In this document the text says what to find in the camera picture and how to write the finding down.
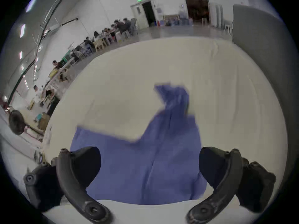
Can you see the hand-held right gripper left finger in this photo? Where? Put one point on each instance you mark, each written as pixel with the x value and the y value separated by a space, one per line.
pixel 70 174

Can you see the bed with beige sheet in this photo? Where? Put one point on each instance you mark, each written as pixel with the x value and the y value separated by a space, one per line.
pixel 210 83

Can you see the row of tables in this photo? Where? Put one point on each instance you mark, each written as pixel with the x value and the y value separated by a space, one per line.
pixel 88 48

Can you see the blue garment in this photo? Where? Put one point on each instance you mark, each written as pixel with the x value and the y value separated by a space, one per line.
pixel 154 155

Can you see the grey padded headboard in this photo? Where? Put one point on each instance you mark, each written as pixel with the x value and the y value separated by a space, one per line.
pixel 261 55

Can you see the group of people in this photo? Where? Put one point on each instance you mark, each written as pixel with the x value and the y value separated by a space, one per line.
pixel 105 35

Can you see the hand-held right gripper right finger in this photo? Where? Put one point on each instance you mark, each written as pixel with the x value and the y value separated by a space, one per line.
pixel 226 174

